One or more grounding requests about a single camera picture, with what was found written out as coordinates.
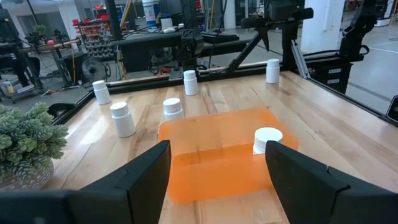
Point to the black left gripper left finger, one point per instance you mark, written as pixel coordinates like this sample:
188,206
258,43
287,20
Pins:
140,186

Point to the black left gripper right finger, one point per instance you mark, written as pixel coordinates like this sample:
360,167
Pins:
304,193

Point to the white pill bottle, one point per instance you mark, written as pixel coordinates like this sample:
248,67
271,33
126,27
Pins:
272,74
190,85
123,124
102,95
267,137
173,107

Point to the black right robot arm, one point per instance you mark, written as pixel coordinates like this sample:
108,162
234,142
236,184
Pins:
190,40

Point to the black background robot arm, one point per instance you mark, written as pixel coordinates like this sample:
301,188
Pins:
354,31

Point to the orange translucent plastic basket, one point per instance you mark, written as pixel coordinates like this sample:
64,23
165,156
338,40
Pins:
217,174

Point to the black equipment cabinet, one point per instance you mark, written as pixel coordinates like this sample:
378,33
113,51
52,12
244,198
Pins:
329,74

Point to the green succulent in patterned pot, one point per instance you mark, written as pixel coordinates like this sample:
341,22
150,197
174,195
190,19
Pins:
28,140

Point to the black floor fan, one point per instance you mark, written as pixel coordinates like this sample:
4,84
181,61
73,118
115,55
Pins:
94,70

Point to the black desk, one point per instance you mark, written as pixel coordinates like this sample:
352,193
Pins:
146,46

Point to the small white device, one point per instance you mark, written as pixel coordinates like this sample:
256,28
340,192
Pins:
169,30

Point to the red parts bin rack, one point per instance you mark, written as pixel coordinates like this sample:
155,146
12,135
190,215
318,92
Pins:
93,34

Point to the wooden workbench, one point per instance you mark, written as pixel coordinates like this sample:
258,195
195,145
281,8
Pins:
56,46

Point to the black aluminium table frame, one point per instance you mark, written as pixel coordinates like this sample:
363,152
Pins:
143,84

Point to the black table-level camera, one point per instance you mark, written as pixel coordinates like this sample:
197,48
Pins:
393,110

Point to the black post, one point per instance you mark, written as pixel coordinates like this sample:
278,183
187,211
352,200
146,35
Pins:
113,18

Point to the black camera on mount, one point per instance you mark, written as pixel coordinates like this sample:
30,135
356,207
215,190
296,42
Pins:
280,11

